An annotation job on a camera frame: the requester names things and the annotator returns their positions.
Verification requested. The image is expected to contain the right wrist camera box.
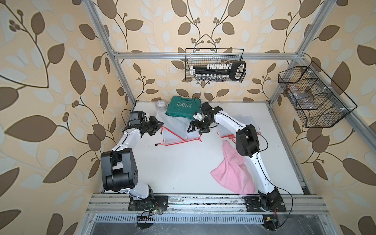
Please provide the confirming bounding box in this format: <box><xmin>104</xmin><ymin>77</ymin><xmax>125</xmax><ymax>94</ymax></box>
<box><xmin>200</xmin><ymin>102</ymin><xmax>212</xmax><ymax>116</ymax></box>

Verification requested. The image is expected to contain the stack of clear document bags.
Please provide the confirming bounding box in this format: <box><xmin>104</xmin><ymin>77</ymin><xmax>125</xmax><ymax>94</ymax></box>
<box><xmin>156</xmin><ymin>111</ymin><xmax>201</xmax><ymax>146</ymax></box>

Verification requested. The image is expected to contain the plastic bag in right basket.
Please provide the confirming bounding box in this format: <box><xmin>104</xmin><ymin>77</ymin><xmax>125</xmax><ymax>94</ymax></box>
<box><xmin>290</xmin><ymin>86</ymin><xmax>315</xmax><ymax>110</ymax></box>

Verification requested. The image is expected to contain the aluminium front rail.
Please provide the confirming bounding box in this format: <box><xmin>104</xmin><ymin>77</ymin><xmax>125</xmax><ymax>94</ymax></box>
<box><xmin>86</xmin><ymin>194</ymin><xmax>330</xmax><ymax>216</ymax></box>

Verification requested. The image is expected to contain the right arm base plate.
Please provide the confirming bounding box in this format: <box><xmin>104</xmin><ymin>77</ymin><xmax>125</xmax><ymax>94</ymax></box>
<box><xmin>244</xmin><ymin>196</ymin><xmax>287</xmax><ymax>212</ymax></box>

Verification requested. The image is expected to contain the black wire basket back wall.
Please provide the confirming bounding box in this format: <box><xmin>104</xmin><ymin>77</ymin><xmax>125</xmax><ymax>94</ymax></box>
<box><xmin>185</xmin><ymin>48</ymin><xmax>246</xmax><ymax>83</ymax></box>

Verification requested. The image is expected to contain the clear tape roll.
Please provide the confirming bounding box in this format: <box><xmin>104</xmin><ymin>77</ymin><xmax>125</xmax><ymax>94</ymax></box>
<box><xmin>155</xmin><ymin>100</ymin><xmax>167</xmax><ymax>109</ymax></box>

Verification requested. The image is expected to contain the black wire basket wall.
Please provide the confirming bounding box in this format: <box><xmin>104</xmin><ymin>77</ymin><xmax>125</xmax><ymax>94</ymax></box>
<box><xmin>278</xmin><ymin>61</ymin><xmax>357</xmax><ymax>128</ymax></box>
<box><xmin>185</xmin><ymin>48</ymin><xmax>246</xmax><ymax>83</ymax></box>

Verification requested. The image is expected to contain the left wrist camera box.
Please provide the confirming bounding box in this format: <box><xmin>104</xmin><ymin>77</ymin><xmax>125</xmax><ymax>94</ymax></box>
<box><xmin>128</xmin><ymin>111</ymin><xmax>146</xmax><ymax>126</ymax></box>

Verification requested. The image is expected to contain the black wire basket right wall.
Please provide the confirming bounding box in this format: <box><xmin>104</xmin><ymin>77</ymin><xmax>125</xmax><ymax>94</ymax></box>
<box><xmin>278</xmin><ymin>61</ymin><xmax>357</xmax><ymax>128</ymax></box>

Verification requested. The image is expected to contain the black white tool in basket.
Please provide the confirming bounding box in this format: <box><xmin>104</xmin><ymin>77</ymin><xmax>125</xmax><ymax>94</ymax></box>
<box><xmin>188</xmin><ymin>61</ymin><xmax>246</xmax><ymax>82</ymax></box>

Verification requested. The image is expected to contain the pink wiping cloth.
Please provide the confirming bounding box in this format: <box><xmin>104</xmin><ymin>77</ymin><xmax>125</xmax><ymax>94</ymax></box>
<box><xmin>210</xmin><ymin>141</ymin><xmax>255</xmax><ymax>195</ymax></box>

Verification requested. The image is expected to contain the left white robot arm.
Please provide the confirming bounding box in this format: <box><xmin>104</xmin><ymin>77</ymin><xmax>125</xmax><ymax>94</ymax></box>
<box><xmin>100</xmin><ymin>116</ymin><xmax>164</xmax><ymax>201</ymax></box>

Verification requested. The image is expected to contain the green plastic tool case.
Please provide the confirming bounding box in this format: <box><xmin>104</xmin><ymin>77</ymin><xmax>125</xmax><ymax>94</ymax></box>
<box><xmin>165</xmin><ymin>96</ymin><xmax>201</xmax><ymax>120</ymax></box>

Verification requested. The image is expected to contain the wiped clear document bag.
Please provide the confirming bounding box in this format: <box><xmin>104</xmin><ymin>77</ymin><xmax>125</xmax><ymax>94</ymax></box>
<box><xmin>214</xmin><ymin>111</ymin><xmax>261</xmax><ymax>139</ymax></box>

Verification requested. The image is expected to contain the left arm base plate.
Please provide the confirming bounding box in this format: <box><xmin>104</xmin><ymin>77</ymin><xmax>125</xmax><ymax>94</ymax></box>
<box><xmin>128</xmin><ymin>195</ymin><xmax>168</xmax><ymax>212</ymax></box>

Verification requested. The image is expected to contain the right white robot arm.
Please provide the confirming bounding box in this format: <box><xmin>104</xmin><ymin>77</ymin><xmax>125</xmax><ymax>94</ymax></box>
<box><xmin>188</xmin><ymin>102</ymin><xmax>282</xmax><ymax>211</ymax></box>

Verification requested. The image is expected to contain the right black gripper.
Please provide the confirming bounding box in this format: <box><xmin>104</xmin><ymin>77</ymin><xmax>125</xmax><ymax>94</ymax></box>
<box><xmin>188</xmin><ymin>117</ymin><xmax>213</xmax><ymax>133</ymax></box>

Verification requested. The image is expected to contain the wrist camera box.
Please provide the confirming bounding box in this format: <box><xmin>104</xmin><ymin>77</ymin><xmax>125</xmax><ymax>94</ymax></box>
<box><xmin>200</xmin><ymin>102</ymin><xmax>212</xmax><ymax>116</ymax></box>
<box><xmin>128</xmin><ymin>111</ymin><xmax>146</xmax><ymax>126</ymax></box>

